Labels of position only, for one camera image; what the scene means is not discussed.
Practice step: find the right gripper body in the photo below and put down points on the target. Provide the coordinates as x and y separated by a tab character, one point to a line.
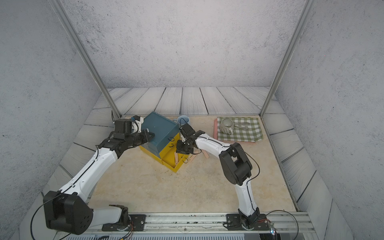
183	147

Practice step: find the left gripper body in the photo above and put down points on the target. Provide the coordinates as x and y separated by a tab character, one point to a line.
135	139

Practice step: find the yellow bottom drawer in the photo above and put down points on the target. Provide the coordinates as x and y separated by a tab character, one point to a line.
173	160

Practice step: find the pink fruit knife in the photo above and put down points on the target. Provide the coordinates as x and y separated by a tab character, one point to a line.
176	158
206	154
192	157

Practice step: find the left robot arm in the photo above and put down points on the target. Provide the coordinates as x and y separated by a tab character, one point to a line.
66	210

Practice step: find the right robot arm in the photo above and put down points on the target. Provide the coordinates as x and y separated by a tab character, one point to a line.
236	166

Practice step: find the teal and yellow drawer cabinet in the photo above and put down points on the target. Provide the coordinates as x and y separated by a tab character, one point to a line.
166	135

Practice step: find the light blue mug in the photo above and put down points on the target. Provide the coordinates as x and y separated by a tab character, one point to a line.
182	120

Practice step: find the striped ceramic cup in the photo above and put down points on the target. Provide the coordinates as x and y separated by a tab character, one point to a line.
227	126

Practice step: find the metal spoon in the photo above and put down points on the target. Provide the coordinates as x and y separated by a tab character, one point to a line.
242	126

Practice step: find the green checkered cloth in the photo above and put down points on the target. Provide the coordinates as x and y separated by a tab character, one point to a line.
241	129

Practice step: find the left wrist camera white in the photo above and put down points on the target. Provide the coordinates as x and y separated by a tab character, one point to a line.
137	122

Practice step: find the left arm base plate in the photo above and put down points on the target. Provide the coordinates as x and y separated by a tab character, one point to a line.
129	223

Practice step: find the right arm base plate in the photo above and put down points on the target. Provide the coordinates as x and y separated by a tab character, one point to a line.
238	222

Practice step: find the left aluminium frame post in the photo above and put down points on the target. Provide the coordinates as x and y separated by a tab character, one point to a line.
71	32

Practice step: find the aluminium frame post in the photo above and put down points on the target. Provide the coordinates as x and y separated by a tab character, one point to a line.
71	32
305	15

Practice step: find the aluminium front rail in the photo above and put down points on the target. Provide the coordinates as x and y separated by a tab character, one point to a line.
279	225

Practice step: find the right aluminium frame post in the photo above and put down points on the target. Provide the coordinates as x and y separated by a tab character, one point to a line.
305	15

